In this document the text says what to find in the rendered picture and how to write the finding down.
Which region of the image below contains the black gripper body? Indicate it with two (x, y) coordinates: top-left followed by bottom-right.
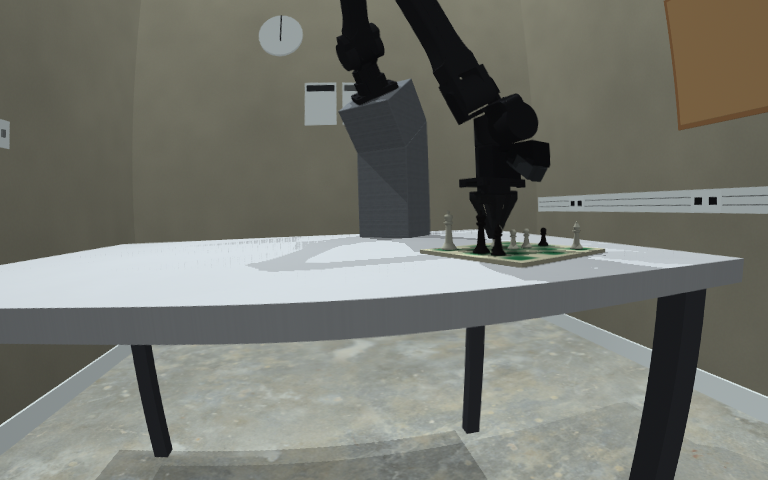
(459, 144), (525, 195)

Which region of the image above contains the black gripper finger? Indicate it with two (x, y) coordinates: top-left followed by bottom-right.
(469, 194), (505, 239)
(484, 194), (518, 229)

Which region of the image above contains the white pawn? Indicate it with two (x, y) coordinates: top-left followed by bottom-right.
(508, 230), (519, 250)
(521, 229), (532, 248)

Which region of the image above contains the white bishop chess piece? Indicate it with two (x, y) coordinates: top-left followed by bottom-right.
(570, 222), (583, 250)

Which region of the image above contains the green and cream chessboard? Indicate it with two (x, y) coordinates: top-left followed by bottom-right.
(420, 241), (605, 268)

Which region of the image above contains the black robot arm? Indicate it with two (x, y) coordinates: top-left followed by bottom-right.
(336, 0), (550, 182)

